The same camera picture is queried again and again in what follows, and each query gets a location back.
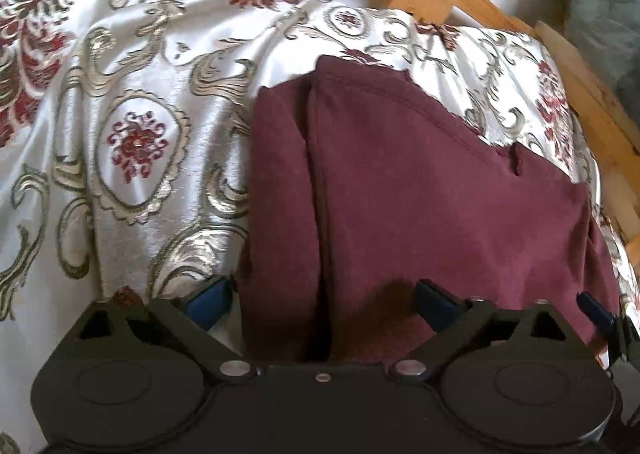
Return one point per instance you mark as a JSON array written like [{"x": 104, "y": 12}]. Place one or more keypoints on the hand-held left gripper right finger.
[{"x": 440, "y": 306}]

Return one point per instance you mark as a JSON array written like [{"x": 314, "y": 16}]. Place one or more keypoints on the maroon long-sleeve shirt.
[{"x": 410, "y": 194}]

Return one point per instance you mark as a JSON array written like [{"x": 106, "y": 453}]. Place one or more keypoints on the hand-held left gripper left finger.
[{"x": 210, "y": 301}]

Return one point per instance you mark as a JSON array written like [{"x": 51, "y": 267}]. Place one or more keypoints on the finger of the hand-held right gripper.
[{"x": 597, "y": 311}]

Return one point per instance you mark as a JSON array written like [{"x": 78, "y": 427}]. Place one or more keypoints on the clear plastic bag of bedding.
[{"x": 607, "y": 29}]

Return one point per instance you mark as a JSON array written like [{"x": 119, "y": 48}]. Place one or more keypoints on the white floral blanket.
[{"x": 125, "y": 84}]

